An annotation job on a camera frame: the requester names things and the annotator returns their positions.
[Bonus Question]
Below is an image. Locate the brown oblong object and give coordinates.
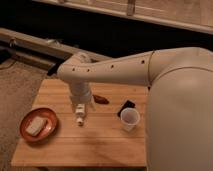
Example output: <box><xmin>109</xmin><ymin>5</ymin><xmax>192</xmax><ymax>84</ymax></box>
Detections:
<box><xmin>94</xmin><ymin>95</ymin><xmax>109</xmax><ymax>104</ymax></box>

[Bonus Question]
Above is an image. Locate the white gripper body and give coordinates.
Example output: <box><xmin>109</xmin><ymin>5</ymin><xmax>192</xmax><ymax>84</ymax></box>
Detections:
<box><xmin>69</xmin><ymin>82</ymin><xmax>92</xmax><ymax>105</ymax></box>

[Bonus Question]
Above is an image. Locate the black rectangular object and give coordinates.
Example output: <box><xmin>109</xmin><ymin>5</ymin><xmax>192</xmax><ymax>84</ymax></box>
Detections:
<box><xmin>117</xmin><ymin>100</ymin><xmax>135</xmax><ymax>118</ymax></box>

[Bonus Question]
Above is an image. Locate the clear plastic cup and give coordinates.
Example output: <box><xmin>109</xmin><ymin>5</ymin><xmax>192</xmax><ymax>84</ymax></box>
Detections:
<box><xmin>120</xmin><ymin>108</ymin><xmax>140</xmax><ymax>131</ymax></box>

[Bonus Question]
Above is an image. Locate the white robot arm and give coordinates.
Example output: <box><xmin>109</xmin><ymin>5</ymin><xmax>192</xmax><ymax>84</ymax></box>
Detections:
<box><xmin>57</xmin><ymin>47</ymin><xmax>213</xmax><ymax>171</ymax></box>

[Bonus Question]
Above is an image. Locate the orange ceramic bowl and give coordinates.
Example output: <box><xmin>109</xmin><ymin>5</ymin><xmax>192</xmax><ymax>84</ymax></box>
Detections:
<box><xmin>20</xmin><ymin>108</ymin><xmax>58</xmax><ymax>142</ymax></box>

